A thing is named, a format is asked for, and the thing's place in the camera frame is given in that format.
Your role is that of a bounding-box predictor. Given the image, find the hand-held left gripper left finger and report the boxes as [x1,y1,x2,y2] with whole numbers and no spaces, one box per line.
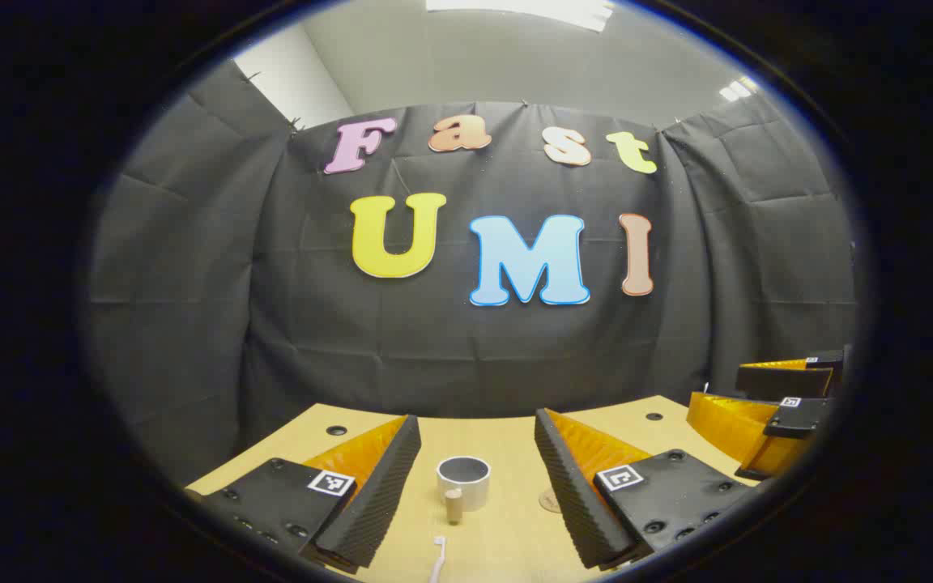
[183,415,422,574]

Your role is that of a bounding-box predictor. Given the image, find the wooden desktop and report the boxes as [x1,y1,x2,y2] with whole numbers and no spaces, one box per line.
[183,395,767,583]

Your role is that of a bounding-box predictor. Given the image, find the ceiling light panel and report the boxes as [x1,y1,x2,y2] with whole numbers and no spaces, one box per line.
[424,0,615,33]
[718,75,759,103]

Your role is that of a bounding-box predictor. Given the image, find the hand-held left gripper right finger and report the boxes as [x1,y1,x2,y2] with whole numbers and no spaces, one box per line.
[534,408,763,570]

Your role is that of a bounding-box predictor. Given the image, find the white cup with wooden handle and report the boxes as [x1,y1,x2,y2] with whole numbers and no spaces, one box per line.
[436,456,492,526]

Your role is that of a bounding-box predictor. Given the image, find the black backdrop cloth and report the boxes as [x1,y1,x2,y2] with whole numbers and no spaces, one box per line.
[82,61,860,487]

